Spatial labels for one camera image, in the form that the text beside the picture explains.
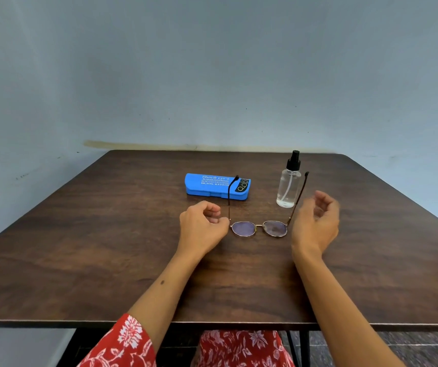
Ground person's right hand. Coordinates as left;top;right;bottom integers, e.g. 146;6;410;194
291;190;341;260

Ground person's left hand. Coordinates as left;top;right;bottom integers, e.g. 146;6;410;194
176;201;230;259

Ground person's right forearm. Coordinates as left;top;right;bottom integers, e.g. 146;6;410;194
292;250;408;367

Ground person's left forearm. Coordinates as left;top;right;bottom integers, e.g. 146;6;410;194
127;244;204;356

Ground thin metal-framed eyeglasses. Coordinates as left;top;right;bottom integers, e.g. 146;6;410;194
227;172;310;239

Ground clear spray bottle black nozzle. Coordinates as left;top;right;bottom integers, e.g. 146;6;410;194
276;150;302;208

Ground blue plastic eyeglasses case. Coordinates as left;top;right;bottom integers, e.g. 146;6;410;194
185;173;252;201

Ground red floral garment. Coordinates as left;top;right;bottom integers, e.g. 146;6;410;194
77;313;296;367

